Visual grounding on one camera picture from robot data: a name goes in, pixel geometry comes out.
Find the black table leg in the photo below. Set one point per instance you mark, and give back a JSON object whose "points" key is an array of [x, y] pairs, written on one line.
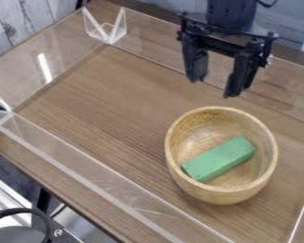
{"points": [[44, 200]]}

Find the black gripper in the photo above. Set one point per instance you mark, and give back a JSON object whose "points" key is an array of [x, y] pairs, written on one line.
{"points": [[247, 44]]}

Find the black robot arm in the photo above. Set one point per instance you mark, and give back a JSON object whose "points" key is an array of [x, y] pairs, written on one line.
{"points": [[233, 13]]}

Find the green rectangular block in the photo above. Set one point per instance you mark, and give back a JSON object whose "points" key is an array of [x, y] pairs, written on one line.
{"points": [[221, 159]]}

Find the clear acrylic corner bracket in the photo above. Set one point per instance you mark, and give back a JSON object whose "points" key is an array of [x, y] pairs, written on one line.
{"points": [[107, 33]]}

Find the clear acrylic tray wall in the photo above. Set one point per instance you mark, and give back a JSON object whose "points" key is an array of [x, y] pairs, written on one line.
{"points": [[88, 109]]}

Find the light wooden bowl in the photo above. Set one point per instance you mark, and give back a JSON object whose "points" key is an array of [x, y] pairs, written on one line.
{"points": [[202, 129]]}

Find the black metal bracket with screw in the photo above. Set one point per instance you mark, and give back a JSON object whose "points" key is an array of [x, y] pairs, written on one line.
{"points": [[48, 230]]}

